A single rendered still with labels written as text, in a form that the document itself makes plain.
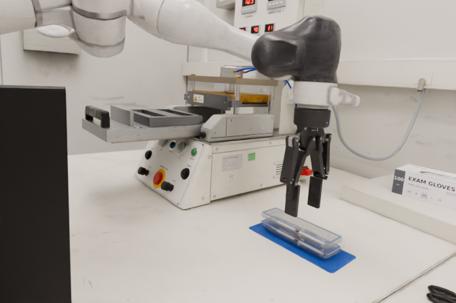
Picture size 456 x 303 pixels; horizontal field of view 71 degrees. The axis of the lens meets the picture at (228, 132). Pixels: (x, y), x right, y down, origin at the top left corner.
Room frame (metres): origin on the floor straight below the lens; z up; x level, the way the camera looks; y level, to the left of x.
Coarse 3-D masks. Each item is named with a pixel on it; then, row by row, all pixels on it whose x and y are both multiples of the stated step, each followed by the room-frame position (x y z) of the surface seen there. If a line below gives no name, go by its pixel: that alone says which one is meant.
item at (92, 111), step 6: (90, 108) 0.84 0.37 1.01; (96, 108) 0.81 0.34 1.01; (90, 114) 0.83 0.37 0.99; (96, 114) 0.79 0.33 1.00; (102, 114) 0.76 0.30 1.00; (108, 114) 0.77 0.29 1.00; (102, 120) 0.76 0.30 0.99; (108, 120) 0.77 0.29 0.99; (102, 126) 0.76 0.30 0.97; (108, 126) 0.77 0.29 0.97
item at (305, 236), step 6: (264, 216) 0.71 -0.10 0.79; (270, 222) 0.71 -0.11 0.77; (276, 222) 0.68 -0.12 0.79; (282, 222) 0.67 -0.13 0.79; (282, 228) 0.68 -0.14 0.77; (288, 228) 0.66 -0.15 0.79; (294, 228) 0.65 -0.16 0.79; (324, 228) 0.65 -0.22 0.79; (294, 234) 0.66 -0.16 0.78; (300, 234) 0.63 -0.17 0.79; (306, 234) 0.64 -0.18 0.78; (306, 240) 0.63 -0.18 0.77; (312, 240) 0.61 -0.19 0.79; (318, 240) 0.60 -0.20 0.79; (318, 246) 0.61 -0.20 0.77; (324, 246) 0.59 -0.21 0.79; (330, 246) 0.59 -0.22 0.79
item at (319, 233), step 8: (272, 216) 0.70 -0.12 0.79; (280, 216) 0.70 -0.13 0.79; (288, 216) 0.71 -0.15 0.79; (288, 224) 0.66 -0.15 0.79; (296, 224) 0.66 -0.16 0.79; (304, 224) 0.67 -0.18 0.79; (312, 224) 0.67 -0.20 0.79; (304, 232) 0.63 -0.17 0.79; (312, 232) 0.63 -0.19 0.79; (320, 232) 0.64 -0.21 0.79; (328, 232) 0.64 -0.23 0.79; (320, 240) 0.60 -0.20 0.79; (328, 240) 0.60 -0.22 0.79; (336, 240) 0.60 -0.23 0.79
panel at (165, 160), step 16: (176, 144) 0.96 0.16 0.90; (192, 144) 0.90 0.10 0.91; (144, 160) 1.05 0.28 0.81; (160, 160) 0.98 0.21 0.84; (176, 160) 0.92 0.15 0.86; (192, 160) 0.87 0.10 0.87; (144, 176) 1.01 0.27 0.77; (176, 176) 0.88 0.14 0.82; (160, 192) 0.90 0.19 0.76; (176, 192) 0.85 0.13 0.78
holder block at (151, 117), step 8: (136, 112) 0.91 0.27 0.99; (144, 112) 0.98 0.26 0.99; (152, 112) 0.94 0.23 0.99; (160, 112) 0.95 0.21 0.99; (168, 112) 1.04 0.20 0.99; (176, 112) 1.00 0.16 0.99; (184, 112) 0.98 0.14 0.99; (136, 120) 0.88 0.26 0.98; (144, 120) 0.84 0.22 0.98; (152, 120) 0.82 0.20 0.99; (160, 120) 0.83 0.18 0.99; (168, 120) 0.85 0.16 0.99; (176, 120) 0.86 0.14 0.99; (184, 120) 0.88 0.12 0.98; (192, 120) 0.89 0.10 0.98; (200, 120) 0.91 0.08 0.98
